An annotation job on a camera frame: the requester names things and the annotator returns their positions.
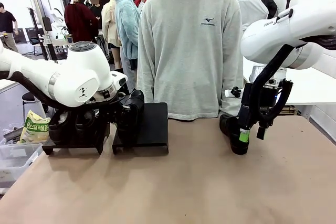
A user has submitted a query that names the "black metal shoe stand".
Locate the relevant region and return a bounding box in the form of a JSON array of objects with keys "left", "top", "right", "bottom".
[
  {"left": 41, "top": 113, "right": 110, "bottom": 156},
  {"left": 112, "top": 102, "right": 169, "bottom": 155}
]

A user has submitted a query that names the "background wooden desk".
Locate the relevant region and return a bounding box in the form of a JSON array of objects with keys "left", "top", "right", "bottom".
[{"left": 51, "top": 37, "right": 74, "bottom": 51}]

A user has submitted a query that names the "background person dark top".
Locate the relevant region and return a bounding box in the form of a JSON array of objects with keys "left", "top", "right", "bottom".
[{"left": 90, "top": 0, "right": 102, "bottom": 37}]

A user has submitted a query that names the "mannequin in white shirt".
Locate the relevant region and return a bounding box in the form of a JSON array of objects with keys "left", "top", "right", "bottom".
[{"left": 234, "top": 0, "right": 270, "bottom": 32}]

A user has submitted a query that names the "low white table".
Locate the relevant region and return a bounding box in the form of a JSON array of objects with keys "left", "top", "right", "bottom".
[{"left": 0, "top": 78, "right": 22, "bottom": 93}]

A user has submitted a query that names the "person left forearm grey sleeve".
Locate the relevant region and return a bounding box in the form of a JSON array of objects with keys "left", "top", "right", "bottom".
[{"left": 220, "top": 58, "right": 244, "bottom": 117}]

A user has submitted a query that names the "mannequin in cream jacket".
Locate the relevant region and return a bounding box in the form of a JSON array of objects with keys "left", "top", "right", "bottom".
[{"left": 101, "top": 0, "right": 123, "bottom": 70}]

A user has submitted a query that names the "mannequin in dark red sweater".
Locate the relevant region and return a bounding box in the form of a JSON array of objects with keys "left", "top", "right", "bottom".
[{"left": 64, "top": 0, "right": 100, "bottom": 49}]

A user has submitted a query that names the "clear plastic bin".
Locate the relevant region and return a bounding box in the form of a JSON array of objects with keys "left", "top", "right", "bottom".
[{"left": 0, "top": 142, "right": 44, "bottom": 183}]

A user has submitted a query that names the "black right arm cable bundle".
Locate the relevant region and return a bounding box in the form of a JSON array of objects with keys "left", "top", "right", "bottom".
[{"left": 248, "top": 42, "right": 294, "bottom": 141}]

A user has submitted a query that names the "green yellow snack bag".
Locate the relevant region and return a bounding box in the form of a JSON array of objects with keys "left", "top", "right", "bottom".
[{"left": 17, "top": 110, "right": 51, "bottom": 145}]

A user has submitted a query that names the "black camera stand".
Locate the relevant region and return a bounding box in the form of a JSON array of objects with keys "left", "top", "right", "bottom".
[{"left": 28, "top": 7, "right": 51, "bottom": 62}]

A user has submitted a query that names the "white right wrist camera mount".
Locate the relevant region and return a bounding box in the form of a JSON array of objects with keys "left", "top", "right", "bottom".
[{"left": 225, "top": 87, "right": 242, "bottom": 98}]

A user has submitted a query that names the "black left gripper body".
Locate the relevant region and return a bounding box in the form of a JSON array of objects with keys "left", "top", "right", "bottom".
[{"left": 109, "top": 99, "right": 137, "bottom": 125}]

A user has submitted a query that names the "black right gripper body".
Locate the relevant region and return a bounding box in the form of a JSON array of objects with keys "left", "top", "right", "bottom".
[{"left": 237, "top": 83, "right": 283, "bottom": 130}]

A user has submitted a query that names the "mannequin in light blue fleece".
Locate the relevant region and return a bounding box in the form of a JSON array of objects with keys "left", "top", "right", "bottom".
[{"left": 114, "top": 0, "right": 142, "bottom": 96}]

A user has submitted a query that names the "person right forearm grey sleeve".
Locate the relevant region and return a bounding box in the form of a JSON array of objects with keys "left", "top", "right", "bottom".
[{"left": 136, "top": 58, "right": 157, "bottom": 104}]

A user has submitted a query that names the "black office chair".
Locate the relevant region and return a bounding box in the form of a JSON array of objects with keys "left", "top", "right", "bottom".
[{"left": 30, "top": 35, "right": 45, "bottom": 57}]

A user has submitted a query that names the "background person black tshirt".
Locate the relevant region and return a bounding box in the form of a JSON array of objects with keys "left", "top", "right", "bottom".
[{"left": 0, "top": 2, "right": 19, "bottom": 53}]

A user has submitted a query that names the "person in grey sweatshirt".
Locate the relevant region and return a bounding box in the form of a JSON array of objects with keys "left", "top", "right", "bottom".
[{"left": 136, "top": 0, "right": 244, "bottom": 121}]

